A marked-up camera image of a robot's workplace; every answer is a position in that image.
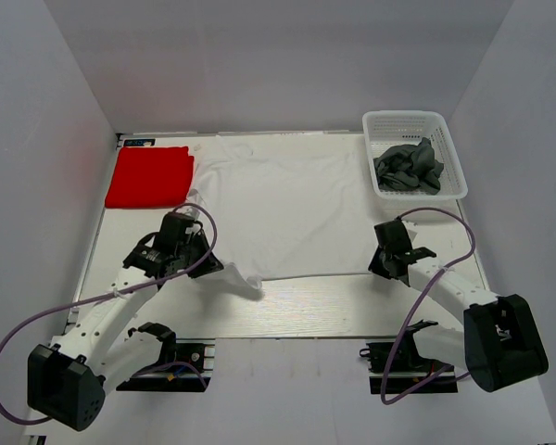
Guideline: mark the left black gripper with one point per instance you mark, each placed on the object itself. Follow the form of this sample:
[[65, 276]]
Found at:
[[211, 264]]

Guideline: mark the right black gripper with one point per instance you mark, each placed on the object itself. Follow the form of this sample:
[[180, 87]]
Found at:
[[377, 267]]

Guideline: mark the white t shirt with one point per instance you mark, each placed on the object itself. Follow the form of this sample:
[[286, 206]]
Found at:
[[282, 216]]

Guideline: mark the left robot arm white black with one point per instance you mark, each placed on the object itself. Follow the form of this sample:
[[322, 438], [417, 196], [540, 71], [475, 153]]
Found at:
[[69, 380]]

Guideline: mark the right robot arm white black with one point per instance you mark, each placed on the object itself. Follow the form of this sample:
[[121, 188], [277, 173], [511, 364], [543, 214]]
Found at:
[[498, 344]]

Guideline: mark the grey t shirt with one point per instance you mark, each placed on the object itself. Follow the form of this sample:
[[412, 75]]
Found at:
[[409, 168]]

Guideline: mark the folded red t shirt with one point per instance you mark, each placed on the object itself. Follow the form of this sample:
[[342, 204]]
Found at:
[[150, 178]]

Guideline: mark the white plastic basket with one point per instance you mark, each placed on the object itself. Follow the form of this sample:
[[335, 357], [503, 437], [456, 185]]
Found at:
[[384, 129]]

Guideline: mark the blue label sticker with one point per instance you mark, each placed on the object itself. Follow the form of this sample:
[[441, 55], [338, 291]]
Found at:
[[139, 142]]

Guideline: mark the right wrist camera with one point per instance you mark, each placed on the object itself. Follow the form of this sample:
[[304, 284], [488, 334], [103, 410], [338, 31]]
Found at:
[[412, 230]]

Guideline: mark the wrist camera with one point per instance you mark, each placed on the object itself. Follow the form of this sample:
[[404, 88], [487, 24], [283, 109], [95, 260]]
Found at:
[[184, 225], [412, 230]]

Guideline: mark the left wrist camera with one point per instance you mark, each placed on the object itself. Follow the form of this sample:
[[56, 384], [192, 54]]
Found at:
[[184, 225]]

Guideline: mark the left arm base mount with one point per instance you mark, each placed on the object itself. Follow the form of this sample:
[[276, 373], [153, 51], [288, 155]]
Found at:
[[181, 365]]

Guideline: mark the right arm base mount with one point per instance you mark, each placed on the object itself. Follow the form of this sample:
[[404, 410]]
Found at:
[[407, 369]]

